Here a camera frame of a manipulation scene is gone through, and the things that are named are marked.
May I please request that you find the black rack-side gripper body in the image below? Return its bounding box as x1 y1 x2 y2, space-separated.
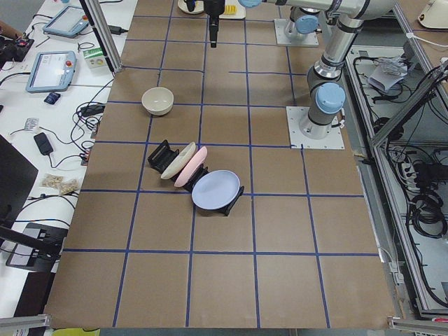
204 0 224 17

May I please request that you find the orange striped bread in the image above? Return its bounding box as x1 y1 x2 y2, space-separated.
223 5 237 15

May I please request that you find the blue plate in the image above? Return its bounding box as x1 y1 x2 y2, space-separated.
192 170 240 210

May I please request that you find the robot arm near plate rack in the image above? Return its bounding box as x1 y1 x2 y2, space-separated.
273 1 393 140

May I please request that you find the pink plate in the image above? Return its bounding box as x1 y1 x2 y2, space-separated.
174 146 208 188

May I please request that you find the black plate rack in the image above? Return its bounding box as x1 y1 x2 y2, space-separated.
148 140 244 216

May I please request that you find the cream plate in rack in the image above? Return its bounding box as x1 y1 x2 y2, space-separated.
161 141 196 180

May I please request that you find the cream rectangular tray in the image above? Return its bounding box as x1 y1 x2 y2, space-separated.
219 0 246 20

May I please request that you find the cream ceramic bowl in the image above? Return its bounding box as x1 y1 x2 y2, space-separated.
141 87 174 116

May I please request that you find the green white box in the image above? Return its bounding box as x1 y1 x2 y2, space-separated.
83 48 106 69

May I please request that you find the far teach pendant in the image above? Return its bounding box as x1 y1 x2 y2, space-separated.
43 6 89 38

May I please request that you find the teach pendant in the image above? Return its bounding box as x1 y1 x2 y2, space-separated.
26 50 77 93
43 6 89 38

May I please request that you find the black power adapter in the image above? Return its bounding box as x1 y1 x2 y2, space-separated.
80 104 105 118

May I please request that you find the near teach pendant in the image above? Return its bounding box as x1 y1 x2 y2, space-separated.
26 50 77 93

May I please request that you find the bag of small parts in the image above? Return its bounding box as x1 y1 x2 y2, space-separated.
40 174 81 195

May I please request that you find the black monitor stand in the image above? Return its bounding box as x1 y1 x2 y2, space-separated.
1 137 68 272

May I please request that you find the aluminium frame post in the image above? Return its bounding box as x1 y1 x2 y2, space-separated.
79 0 123 74

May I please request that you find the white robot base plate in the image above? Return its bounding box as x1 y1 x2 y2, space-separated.
286 106 344 150

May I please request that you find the aluminium side frame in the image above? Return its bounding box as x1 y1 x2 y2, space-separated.
345 1 447 319

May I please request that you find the bundle of black cables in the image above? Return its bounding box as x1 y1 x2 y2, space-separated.
402 146 448 239

